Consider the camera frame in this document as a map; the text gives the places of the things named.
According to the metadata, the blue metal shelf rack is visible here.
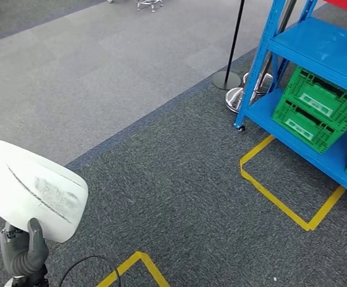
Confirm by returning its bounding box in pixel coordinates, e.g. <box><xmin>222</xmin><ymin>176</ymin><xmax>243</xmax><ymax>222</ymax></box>
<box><xmin>234</xmin><ymin>0</ymin><xmax>347</xmax><ymax>203</ymax></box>

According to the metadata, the yellow floor tape square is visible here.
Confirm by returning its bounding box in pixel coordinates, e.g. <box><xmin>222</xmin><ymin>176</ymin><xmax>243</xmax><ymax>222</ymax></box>
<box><xmin>95</xmin><ymin>251</ymin><xmax>172</xmax><ymax>287</ymax></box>

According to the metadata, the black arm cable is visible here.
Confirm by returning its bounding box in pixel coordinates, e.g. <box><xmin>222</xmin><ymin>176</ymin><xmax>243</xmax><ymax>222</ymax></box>
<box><xmin>58</xmin><ymin>255</ymin><xmax>122</xmax><ymax>287</ymax></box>

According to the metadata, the white curved plastic part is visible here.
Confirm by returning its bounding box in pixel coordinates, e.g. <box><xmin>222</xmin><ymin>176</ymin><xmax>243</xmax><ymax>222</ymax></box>
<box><xmin>0</xmin><ymin>139</ymin><xmax>89</xmax><ymax>243</ymax></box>

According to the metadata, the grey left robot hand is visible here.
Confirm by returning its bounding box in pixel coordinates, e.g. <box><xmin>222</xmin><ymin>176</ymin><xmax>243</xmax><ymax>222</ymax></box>
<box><xmin>0</xmin><ymin>218</ymin><xmax>49</xmax><ymax>278</ymax></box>

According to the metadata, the black stanchion post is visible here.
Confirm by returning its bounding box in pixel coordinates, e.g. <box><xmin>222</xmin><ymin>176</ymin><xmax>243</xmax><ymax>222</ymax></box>
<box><xmin>212</xmin><ymin>0</ymin><xmax>246</xmax><ymax>91</ymax></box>

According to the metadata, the chrome stool base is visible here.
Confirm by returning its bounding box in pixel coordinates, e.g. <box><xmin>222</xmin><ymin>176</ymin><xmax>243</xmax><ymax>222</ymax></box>
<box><xmin>136</xmin><ymin>0</ymin><xmax>164</xmax><ymax>13</ymax></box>

